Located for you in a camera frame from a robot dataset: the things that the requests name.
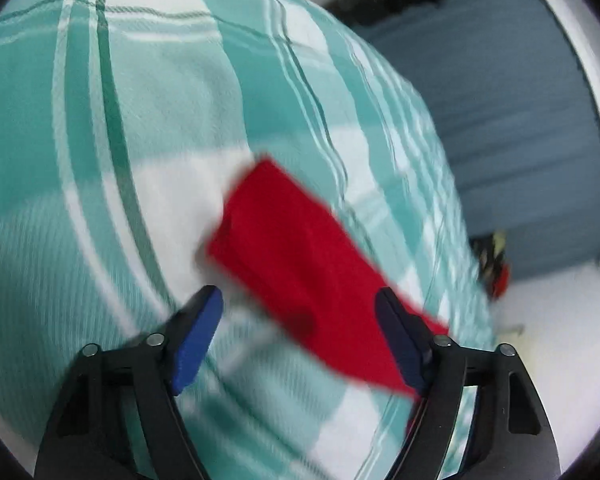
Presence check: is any red sweater with rabbit print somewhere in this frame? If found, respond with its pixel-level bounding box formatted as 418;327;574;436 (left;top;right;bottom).
205;156;452;436

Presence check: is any green white plaid blanket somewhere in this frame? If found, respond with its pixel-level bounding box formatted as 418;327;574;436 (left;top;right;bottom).
0;0;501;480

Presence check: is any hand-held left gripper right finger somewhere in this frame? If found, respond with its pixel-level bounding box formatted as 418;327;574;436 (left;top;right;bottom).
374;287;564;480

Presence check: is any blue curtain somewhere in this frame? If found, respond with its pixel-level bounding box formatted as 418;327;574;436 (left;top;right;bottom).
357;0;600;272

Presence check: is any small red black object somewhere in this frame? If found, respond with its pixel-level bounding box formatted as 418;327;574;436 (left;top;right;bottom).
470;230;512;304

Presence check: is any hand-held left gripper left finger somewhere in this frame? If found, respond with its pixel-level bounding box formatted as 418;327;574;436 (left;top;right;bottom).
32;285;225;480

